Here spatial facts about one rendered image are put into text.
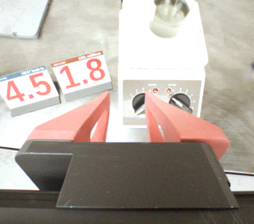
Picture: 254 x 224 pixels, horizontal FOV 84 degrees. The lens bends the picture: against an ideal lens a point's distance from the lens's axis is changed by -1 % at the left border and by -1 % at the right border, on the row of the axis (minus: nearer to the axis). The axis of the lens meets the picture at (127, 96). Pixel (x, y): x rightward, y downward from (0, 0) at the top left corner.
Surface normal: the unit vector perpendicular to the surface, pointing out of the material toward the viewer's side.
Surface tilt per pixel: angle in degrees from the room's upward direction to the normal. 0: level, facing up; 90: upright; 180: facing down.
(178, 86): 30
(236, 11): 0
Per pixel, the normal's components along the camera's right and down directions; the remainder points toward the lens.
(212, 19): 0.01, -0.27
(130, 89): 0.01, 0.25
